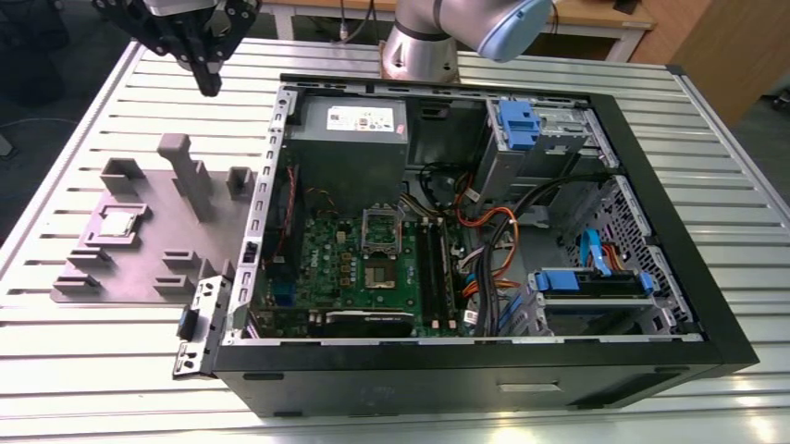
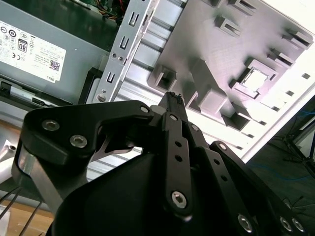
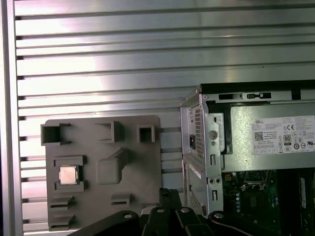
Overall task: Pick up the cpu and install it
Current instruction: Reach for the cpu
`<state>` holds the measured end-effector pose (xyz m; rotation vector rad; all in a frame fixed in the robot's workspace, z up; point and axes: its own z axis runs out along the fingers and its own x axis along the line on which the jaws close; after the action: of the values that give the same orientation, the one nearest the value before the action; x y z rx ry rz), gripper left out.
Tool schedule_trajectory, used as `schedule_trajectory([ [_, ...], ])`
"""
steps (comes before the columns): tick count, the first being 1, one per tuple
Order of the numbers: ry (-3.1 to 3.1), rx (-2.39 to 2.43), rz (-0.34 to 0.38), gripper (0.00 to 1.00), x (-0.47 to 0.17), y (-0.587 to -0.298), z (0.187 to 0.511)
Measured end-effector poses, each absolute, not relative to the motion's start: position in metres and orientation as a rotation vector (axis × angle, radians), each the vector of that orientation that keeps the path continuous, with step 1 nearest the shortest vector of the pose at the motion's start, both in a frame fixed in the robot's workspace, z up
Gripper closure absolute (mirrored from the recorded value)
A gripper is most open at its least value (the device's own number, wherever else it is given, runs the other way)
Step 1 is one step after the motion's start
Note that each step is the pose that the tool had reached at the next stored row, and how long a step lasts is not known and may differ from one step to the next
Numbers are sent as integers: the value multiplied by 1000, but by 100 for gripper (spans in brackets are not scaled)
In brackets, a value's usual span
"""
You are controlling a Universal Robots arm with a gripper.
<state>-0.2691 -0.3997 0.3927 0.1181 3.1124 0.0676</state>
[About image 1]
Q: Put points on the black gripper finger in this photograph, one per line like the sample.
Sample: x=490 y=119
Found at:
x=137 y=25
x=232 y=32

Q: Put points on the silver CPU chip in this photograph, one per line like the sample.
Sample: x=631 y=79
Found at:
x=119 y=225

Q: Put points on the grey power supply unit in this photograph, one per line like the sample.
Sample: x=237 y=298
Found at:
x=346 y=157

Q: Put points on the blue plastic drive latch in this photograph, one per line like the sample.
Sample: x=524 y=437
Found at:
x=518 y=122

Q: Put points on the grey parts rack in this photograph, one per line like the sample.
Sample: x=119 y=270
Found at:
x=133 y=277

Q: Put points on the grey metal drive cage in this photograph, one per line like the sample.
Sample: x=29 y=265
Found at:
x=518 y=164

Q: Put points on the green motherboard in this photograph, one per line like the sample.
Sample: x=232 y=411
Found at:
x=324 y=282

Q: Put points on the dark blue video connector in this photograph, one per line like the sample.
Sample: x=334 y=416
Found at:
x=189 y=324

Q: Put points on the small black box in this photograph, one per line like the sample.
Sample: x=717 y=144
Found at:
x=627 y=5

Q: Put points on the black graphics card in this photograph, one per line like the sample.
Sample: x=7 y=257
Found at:
x=370 y=321

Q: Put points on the perforated metal disk cage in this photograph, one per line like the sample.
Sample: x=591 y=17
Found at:
x=624 y=217

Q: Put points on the hard disk in blue carrier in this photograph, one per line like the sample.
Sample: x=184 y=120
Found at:
x=559 y=282

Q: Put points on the brown wooden cabinet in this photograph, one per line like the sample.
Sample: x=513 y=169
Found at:
x=729 y=46

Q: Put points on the black PC case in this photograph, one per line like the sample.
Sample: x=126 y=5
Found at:
x=433 y=384

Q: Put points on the black chair base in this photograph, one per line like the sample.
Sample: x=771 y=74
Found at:
x=783 y=99

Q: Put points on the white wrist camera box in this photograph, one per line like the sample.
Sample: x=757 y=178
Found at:
x=180 y=5

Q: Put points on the metal expansion bracket cover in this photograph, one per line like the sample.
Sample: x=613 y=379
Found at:
x=213 y=296

